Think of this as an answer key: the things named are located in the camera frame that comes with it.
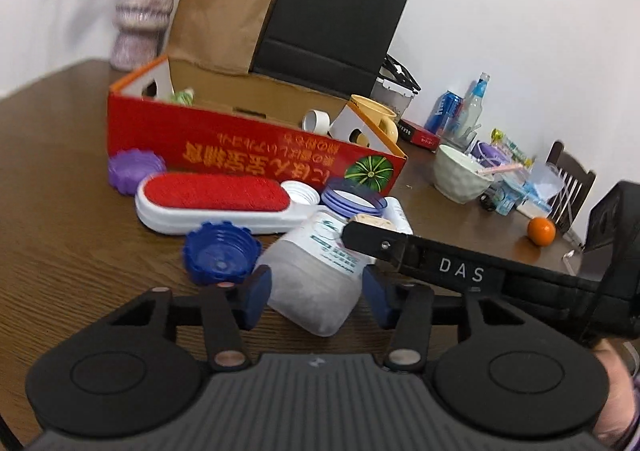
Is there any purple jar lid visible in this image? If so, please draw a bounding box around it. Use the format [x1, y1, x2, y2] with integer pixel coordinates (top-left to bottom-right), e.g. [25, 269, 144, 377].
[108, 149, 166, 192]

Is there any black paper bag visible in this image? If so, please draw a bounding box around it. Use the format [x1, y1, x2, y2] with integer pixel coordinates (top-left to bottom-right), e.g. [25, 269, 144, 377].
[250, 0, 410, 99]

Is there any blue soda can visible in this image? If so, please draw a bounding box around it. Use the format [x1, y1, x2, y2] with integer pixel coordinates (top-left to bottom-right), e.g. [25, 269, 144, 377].
[424, 91, 463, 136]

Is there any pink ceramic vase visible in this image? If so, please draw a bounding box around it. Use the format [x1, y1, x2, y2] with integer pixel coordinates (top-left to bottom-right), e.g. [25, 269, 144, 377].
[110, 0, 182, 72]

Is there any yellow mug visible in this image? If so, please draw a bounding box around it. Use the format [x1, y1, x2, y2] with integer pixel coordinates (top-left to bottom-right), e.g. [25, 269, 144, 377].
[348, 95, 400, 144]

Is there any white tape roll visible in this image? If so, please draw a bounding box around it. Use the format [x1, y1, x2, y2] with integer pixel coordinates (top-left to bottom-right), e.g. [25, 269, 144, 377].
[301, 110, 335, 135]

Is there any orange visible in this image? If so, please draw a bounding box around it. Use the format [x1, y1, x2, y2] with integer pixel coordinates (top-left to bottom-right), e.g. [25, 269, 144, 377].
[527, 217, 557, 247]

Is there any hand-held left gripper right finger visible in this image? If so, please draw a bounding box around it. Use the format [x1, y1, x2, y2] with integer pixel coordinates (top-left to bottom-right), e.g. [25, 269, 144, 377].
[362, 265, 538, 374]

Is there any white and red lint brush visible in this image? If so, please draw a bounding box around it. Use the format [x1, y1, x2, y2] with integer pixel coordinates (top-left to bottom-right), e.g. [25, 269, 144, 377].
[135, 172, 321, 235]

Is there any blue tissue pack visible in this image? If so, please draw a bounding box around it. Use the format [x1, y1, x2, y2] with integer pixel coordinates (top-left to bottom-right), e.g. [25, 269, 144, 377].
[497, 176, 551, 218]

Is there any dark wooden chair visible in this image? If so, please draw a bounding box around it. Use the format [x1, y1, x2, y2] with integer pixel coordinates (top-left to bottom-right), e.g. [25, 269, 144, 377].
[545, 141, 597, 238]

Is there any flat red and black box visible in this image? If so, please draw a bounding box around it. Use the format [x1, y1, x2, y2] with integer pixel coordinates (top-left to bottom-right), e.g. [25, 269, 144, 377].
[400, 118, 443, 152]

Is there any white bottle with beige cap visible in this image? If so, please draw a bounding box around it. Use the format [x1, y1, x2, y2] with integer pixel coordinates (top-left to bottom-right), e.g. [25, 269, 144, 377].
[350, 196, 415, 238]

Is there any clear container with black lid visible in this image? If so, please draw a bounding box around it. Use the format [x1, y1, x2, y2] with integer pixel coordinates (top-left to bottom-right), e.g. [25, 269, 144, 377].
[370, 53, 422, 120]

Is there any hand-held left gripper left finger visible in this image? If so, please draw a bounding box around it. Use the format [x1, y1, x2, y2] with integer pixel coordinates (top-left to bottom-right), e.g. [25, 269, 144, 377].
[102, 265, 273, 373]

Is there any brown paper bag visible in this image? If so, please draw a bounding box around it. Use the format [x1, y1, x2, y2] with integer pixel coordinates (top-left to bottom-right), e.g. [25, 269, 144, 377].
[166, 0, 279, 76]

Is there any colourful snack packet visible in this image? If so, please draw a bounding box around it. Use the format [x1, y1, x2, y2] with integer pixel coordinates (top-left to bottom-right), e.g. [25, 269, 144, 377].
[490, 128, 536, 166]

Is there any pink spoon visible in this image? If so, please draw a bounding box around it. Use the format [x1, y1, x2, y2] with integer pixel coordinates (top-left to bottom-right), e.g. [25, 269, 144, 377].
[477, 163, 524, 176]

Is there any red cardboard box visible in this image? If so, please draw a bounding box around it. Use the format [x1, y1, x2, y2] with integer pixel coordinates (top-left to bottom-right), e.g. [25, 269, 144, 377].
[106, 55, 408, 194]

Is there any translucent plastic jar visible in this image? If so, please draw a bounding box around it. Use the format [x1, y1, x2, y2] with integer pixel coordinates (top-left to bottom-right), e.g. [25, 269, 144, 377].
[252, 181, 388, 337]

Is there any white textured bowl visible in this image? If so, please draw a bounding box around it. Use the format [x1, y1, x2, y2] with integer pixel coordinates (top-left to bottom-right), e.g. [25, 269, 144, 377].
[432, 145, 496, 204]

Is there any person's right hand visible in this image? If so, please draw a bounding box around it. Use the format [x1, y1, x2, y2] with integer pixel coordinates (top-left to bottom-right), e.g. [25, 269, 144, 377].
[592, 338, 637, 449]

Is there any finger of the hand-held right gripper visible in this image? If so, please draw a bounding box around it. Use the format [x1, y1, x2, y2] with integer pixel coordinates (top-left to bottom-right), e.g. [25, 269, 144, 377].
[342, 221, 418, 274]

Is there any blue jar lid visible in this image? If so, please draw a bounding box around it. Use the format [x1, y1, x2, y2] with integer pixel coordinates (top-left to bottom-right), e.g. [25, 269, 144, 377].
[183, 222, 262, 287]

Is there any white round lid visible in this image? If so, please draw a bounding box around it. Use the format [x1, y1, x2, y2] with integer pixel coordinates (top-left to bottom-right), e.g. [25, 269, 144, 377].
[280, 180, 321, 206]

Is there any glass bottle with blue label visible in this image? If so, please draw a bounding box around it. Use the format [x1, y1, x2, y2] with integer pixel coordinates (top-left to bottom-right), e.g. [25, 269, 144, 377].
[456, 72, 491, 142]

